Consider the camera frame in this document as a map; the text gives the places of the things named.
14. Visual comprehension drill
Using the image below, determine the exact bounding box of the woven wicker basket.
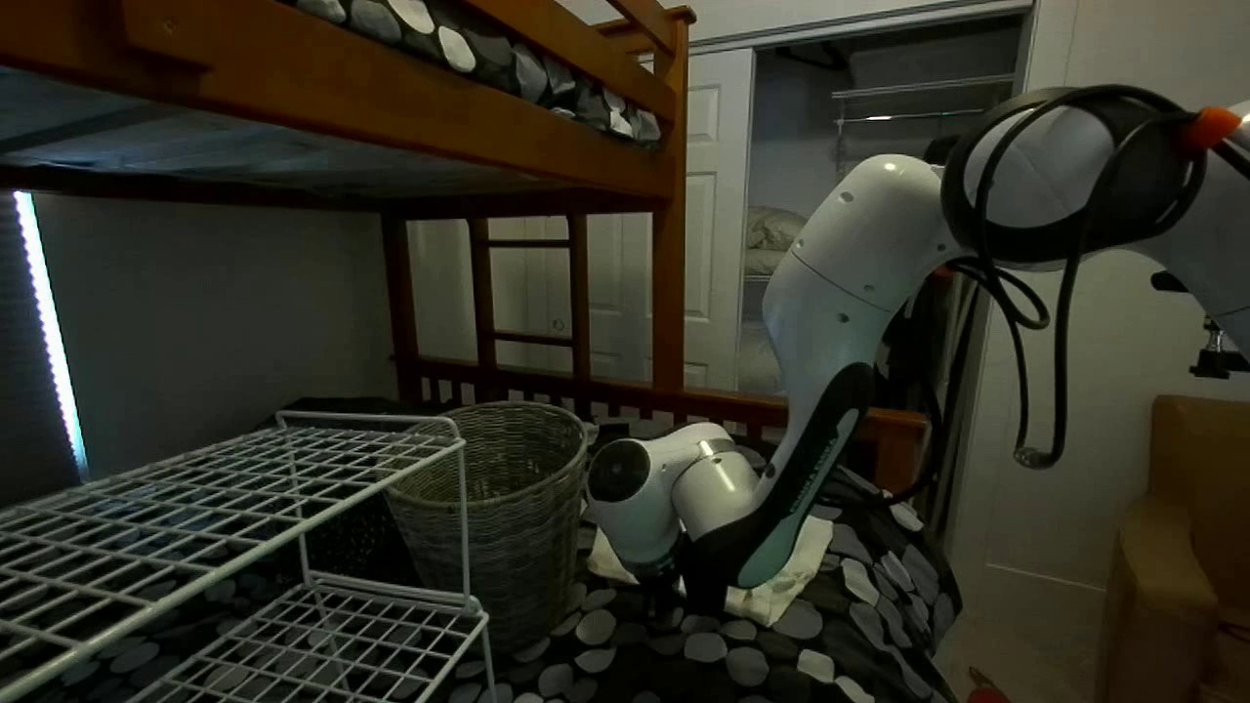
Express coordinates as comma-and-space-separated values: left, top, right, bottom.
384, 397, 593, 658

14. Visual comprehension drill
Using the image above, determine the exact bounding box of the white panel door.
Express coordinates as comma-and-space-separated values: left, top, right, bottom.
680, 43, 763, 397

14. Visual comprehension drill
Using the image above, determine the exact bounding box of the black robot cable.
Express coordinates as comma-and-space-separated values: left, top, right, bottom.
938, 82, 1218, 473

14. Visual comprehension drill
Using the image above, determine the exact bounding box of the tan armchair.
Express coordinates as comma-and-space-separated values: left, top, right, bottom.
1098, 392, 1250, 703

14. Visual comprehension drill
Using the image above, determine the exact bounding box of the polka dot bunk bedding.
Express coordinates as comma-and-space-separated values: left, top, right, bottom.
287, 0, 669, 149

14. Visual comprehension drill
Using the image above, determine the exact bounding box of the grey window blind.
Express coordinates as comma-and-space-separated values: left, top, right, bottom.
0, 188, 403, 507

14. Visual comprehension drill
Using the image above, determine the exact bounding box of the white wire shelf rack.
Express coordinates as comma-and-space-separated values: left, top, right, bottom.
0, 405, 499, 703

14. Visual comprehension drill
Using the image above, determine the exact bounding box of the closet shelf with rod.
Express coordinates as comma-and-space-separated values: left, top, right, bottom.
822, 69, 1023, 136

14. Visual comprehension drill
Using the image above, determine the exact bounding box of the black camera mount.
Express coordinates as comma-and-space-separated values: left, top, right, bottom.
1147, 266, 1250, 383

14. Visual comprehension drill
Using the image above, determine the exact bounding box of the black polka dot bedspread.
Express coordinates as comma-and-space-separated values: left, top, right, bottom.
0, 412, 970, 703

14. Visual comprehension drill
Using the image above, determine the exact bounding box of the wooden bunk bed frame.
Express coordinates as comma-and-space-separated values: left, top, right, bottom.
0, 0, 938, 503

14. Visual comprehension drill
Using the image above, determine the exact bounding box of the white towel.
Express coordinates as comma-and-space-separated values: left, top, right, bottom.
582, 507, 838, 632

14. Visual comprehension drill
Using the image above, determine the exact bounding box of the small red object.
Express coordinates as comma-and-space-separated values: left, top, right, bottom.
966, 663, 1015, 703

